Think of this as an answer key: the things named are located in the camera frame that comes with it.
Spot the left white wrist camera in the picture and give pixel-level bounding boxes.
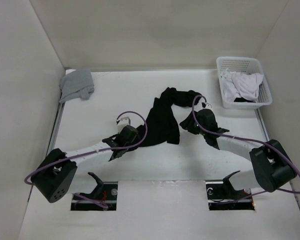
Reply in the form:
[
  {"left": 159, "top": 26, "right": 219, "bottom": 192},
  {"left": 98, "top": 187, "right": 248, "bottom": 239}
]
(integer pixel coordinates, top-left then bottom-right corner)
[{"left": 116, "top": 116, "right": 131, "bottom": 133}]

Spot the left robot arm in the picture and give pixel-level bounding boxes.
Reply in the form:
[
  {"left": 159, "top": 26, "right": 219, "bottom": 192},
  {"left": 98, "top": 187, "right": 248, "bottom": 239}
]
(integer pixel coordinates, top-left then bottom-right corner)
[{"left": 24, "top": 125, "right": 148, "bottom": 203}]

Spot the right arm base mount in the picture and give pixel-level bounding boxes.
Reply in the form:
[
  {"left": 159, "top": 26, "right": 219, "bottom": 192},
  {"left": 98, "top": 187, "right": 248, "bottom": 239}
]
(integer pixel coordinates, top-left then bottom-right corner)
[{"left": 205, "top": 170, "right": 255, "bottom": 211}]

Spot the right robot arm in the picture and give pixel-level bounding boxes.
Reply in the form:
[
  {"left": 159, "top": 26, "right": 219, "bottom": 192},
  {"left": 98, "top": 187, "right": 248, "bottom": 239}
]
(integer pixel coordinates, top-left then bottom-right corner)
[{"left": 179, "top": 109, "right": 297, "bottom": 198}]

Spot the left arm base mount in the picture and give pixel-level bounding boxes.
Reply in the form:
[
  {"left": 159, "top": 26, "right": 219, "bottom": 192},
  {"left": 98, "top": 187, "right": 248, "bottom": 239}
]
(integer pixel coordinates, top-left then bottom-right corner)
[{"left": 70, "top": 172, "right": 119, "bottom": 211}]

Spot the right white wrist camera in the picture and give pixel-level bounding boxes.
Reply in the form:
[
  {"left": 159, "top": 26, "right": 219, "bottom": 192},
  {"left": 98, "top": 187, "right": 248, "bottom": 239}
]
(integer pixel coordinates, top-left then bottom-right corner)
[{"left": 201, "top": 102, "right": 213, "bottom": 110}]

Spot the folded grey tank top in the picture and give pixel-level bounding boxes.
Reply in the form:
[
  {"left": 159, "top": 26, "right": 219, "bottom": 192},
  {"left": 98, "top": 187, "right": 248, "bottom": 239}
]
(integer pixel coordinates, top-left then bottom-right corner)
[{"left": 59, "top": 67, "right": 95, "bottom": 104}]

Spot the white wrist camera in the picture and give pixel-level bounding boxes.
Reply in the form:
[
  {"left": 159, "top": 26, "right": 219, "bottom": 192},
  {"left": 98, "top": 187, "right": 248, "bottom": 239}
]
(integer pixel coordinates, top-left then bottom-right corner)
[
  {"left": 116, "top": 116, "right": 131, "bottom": 133},
  {"left": 201, "top": 102, "right": 213, "bottom": 110}
]

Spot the white plastic basket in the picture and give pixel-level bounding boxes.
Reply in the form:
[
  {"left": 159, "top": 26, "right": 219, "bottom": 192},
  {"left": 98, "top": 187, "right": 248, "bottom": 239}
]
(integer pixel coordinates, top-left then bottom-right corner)
[{"left": 216, "top": 56, "right": 273, "bottom": 110}]

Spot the black tank top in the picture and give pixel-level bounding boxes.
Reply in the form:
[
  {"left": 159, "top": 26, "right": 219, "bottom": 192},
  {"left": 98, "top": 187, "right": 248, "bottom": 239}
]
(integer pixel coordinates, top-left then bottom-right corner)
[{"left": 139, "top": 87, "right": 200, "bottom": 147}]

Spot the white tank top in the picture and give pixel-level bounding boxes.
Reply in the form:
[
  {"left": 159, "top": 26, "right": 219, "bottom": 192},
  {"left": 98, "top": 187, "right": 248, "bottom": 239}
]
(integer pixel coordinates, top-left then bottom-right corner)
[{"left": 220, "top": 68, "right": 264, "bottom": 102}]

